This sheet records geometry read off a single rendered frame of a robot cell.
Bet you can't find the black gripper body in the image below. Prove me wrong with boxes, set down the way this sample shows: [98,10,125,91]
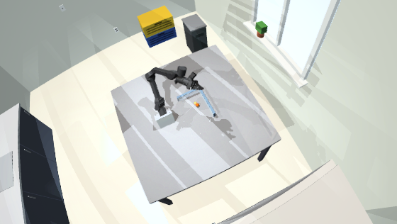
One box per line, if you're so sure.
[181,77,197,89]

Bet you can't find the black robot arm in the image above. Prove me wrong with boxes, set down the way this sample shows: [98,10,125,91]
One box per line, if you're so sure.
[145,66,197,117]

